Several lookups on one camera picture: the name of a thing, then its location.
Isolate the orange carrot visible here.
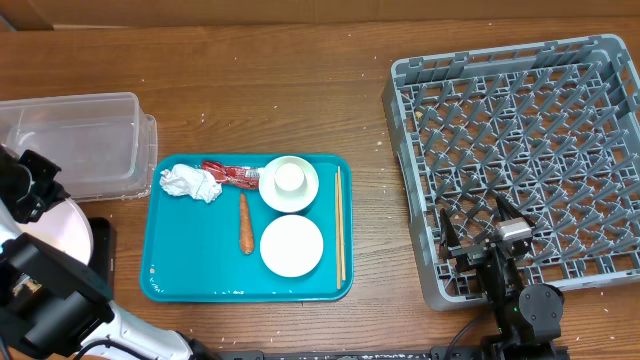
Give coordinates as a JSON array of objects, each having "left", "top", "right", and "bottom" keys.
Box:
[{"left": 239, "top": 193, "right": 255, "bottom": 255}]

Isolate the white napkin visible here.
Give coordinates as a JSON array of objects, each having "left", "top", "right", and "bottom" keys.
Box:
[{"left": 159, "top": 164, "right": 222, "bottom": 203}]

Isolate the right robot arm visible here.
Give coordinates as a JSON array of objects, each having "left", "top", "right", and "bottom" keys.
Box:
[{"left": 439, "top": 196, "right": 569, "bottom": 360}]

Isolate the wooden chopstick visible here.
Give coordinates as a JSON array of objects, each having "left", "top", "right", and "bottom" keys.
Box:
[
  {"left": 334, "top": 167, "right": 342, "bottom": 290},
  {"left": 337, "top": 167, "right": 346, "bottom": 285}
]

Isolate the white upturned cup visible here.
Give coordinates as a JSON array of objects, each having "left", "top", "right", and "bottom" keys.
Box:
[{"left": 274, "top": 163, "right": 306, "bottom": 194}]

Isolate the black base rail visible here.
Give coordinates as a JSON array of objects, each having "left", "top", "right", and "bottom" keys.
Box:
[{"left": 214, "top": 345, "right": 484, "bottom": 360}]

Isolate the clear plastic bin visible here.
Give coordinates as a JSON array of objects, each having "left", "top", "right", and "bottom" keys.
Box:
[{"left": 1, "top": 92, "right": 158, "bottom": 202}]

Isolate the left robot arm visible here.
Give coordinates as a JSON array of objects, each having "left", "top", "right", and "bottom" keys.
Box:
[{"left": 1, "top": 149, "right": 217, "bottom": 360}]

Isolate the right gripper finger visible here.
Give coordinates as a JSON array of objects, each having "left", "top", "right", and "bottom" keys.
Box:
[
  {"left": 496, "top": 195, "right": 521, "bottom": 221},
  {"left": 439, "top": 208, "right": 460, "bottom": 250}
]

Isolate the pale green bowl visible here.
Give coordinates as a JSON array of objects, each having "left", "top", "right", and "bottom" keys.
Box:
[{"left": 259, "top": 156, "right": 319, "bottom": 213}]

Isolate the small white plate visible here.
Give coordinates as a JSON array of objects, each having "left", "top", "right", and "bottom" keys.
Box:
[{"left": 259, "top": 215, "right": 324, "bottom": 278}]

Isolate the grey dishwasher rack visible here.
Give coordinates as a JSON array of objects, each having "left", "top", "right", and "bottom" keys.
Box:
[{"left": 382, "top": 34, "right": 639, "bottom": 310}]

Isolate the red snack wrapper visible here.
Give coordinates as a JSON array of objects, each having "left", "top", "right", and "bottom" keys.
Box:
[{"left": 201, "top": 161, "right": 262, "bottom": 190}]

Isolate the large pink plate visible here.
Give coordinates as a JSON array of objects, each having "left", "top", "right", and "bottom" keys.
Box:
[{"left": 18, "top": 199, "right": 94, "bottom": 265}]

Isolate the right wooden chopstick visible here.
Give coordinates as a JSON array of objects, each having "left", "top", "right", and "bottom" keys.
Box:
[{"left": 337, "top": 167, "right": 346, "bottom": 285}]

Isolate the black waste tray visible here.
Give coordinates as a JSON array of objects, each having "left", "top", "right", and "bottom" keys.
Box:
[{"left": 88, "top": 217, "right": 117, "bottom": 290}]

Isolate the left wooden chopstick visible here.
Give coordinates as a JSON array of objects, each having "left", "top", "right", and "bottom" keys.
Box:
[{"left": 334, "top": 167, "right": 342, "bottom": 290}]

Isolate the teal plastic tray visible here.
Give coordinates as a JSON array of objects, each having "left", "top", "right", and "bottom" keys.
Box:
[{"left": 140, "top": 154, "right": 354, "bottom": 303}]

